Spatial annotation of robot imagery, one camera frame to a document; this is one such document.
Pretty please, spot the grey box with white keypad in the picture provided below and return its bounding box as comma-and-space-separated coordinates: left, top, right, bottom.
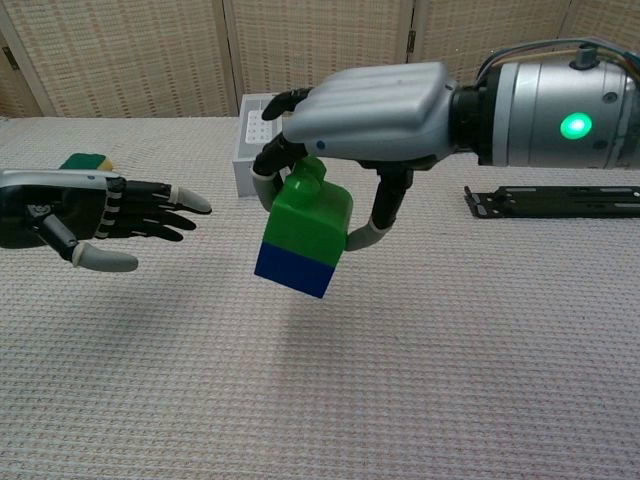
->
231, 92, 291, 199

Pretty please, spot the black metal slotted bracket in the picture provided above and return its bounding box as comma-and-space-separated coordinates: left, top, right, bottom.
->
463, 183, 640, 220

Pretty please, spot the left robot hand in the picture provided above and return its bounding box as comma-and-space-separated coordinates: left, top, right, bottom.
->
0, 168, 214, 274

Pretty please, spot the white woven tablecloth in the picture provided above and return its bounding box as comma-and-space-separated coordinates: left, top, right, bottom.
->
0, 115, 640, 480

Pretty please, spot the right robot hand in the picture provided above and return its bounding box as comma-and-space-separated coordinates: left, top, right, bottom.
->
251, 60, 459, 252

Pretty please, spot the green and blue toy block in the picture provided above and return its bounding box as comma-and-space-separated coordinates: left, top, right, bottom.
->
260, 155, 355, 270

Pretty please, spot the dark blue block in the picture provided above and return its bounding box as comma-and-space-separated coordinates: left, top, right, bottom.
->
253, 242, 343, 300

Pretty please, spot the yellow sponge with green pad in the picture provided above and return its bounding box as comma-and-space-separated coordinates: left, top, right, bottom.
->
58, 152, 114, 174

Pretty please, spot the woven bamboo screen panel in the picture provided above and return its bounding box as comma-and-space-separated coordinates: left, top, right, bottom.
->
0, 0, 239, 119
402, 0, 584, 71
555, 0, 640, 54
0, 29, 45, 118
222, 0, 416, 119

